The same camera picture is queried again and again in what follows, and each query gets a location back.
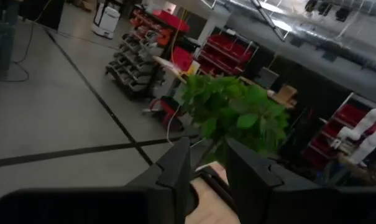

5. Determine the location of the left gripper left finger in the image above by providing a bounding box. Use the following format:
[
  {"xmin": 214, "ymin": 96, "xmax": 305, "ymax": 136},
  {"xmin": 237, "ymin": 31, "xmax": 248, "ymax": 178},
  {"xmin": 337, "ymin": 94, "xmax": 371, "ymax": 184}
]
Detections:
[{"xmin": 0, "ymin": 136, "xmax": 192, "ymax": 224}]

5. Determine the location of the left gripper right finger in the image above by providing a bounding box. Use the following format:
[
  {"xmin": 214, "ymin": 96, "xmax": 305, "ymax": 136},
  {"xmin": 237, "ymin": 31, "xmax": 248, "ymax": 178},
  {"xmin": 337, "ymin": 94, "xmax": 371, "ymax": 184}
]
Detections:
[{"xmin": 226, "ymin": 138, "xmax": 376, "ymax": 224}]

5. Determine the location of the red bin storage shelf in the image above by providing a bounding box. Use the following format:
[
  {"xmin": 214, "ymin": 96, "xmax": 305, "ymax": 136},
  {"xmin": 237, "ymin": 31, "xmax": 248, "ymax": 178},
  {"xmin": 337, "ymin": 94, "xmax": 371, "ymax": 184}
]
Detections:
[
  {"xmin": 195, "ymin": 29, "xmax": 260, "ymax": 76},
  {"xmin": 301, "ymin": 92, "xmax": 376, "ymax": 170}
]

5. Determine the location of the green plant in black pot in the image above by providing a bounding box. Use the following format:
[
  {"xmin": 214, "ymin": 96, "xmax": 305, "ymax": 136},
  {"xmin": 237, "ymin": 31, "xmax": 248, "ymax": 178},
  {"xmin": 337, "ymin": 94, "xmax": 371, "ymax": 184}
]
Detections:
[{"xmin": 181, "ymin": 74, "xmax": 290, "ymax": 166}]

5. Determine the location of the red cart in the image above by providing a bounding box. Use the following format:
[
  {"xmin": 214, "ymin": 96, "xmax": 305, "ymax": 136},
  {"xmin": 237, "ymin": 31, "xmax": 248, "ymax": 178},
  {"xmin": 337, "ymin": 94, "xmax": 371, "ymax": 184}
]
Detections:
[{"xmin": 142, "ymin": 96, "xmax": 185, "ymax": 132}]

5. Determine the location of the cardboard box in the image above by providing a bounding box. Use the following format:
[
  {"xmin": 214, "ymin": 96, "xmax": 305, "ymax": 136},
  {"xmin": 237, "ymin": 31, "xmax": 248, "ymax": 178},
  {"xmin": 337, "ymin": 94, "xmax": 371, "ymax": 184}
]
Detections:
[{"xmin": 272, "ymin": 83, "xmax": 299, "ymax": 109}]

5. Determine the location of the rack with grey parts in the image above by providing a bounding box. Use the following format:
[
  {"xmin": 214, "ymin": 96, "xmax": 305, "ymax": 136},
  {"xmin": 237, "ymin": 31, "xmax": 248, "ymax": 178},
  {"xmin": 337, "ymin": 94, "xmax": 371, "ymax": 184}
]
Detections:
[{"xmin": 104, "ymin": 6, "xmax": 164, "ymax": 101}]

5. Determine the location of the white mobile machine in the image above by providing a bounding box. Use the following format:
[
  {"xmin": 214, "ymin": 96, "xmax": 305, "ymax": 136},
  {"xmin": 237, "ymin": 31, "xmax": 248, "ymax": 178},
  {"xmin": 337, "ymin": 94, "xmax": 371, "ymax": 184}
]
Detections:
[{"xmin": 91, "ymin": 1, "xmax": 122, "ymax": 40}]

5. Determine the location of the long white cable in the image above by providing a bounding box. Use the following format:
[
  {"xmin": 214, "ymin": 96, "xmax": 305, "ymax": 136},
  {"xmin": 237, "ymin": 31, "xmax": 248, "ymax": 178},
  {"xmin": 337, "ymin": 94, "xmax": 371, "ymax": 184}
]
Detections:
[{"xmin": 165, "ymin": 105, "xmax": 183, "ymax": 147}]

